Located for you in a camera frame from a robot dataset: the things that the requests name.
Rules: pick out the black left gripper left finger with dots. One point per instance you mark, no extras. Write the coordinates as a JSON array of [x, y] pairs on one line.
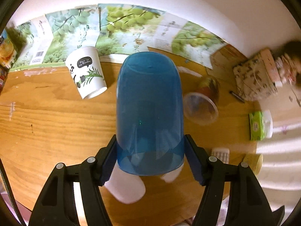
[[56, 202]]

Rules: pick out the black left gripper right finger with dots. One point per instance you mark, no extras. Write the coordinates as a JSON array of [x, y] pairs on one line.
[[247, 205]]

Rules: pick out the blue translucent plastic cup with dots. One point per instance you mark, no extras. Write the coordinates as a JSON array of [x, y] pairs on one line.
[[149, 115]]

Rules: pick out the white patterned paper cup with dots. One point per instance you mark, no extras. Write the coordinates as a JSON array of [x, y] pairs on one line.
[[222, 153]]

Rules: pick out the brown clear-rim plastic cup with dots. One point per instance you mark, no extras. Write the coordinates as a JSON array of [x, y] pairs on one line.
[[200, 106]]

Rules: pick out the white bamboo print paper cup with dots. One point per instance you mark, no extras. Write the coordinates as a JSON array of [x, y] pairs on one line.
[[86, 72]]

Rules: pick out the cream cartoon mug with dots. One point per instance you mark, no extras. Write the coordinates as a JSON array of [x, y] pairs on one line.
[[255, 161]]

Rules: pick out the green tissue pack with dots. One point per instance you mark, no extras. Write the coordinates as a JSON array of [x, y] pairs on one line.
[[257, 126]]

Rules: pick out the black pen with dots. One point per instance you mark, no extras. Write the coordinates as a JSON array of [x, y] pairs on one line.
[[237, 97]]

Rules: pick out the letter print fabric bag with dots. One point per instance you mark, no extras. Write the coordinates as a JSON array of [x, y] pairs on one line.
[[252, 80]]

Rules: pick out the pink round tin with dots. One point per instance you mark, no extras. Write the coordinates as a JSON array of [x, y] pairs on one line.
[[270, 66]]

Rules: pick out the doll with brown hair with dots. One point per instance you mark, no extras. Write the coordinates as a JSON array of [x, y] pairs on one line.
[[288, 64]]

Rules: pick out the green grape printed cardboard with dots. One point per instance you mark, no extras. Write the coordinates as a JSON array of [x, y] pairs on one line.
[[113, 29]]

